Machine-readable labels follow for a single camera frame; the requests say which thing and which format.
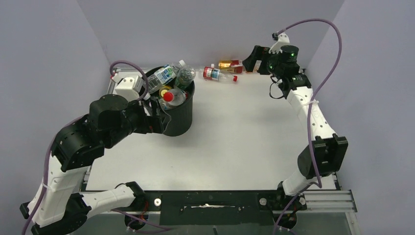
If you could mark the yellow juice bottle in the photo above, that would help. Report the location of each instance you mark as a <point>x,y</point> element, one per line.
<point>164,89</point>

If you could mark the clear bottle blue green label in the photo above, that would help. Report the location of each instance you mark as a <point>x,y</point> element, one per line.
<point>164,75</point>

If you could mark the orange drink bottle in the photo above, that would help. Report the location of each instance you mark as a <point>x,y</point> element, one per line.
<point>257,66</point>

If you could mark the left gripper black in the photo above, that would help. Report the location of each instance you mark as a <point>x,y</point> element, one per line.
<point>151,123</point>

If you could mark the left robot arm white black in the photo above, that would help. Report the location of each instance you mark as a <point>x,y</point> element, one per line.
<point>57,209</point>

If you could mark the red gold label bottle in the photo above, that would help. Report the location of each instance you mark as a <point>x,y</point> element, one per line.
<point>231,66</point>

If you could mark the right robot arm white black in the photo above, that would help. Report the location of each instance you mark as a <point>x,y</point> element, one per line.
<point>325,151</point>

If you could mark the clear bottle dark green label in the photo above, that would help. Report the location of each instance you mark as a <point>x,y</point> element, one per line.
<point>185,77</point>

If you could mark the black ribbed plastic bin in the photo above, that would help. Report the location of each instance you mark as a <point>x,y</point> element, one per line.
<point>181,116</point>

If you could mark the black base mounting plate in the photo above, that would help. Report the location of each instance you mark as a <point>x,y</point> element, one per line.
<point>217,207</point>

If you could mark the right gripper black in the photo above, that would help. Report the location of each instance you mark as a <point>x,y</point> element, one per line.
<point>259,53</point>

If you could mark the clear bottle red blue label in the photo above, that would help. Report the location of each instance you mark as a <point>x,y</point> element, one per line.
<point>217,75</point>

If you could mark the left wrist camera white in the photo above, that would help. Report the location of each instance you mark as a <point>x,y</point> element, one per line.
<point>127,87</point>

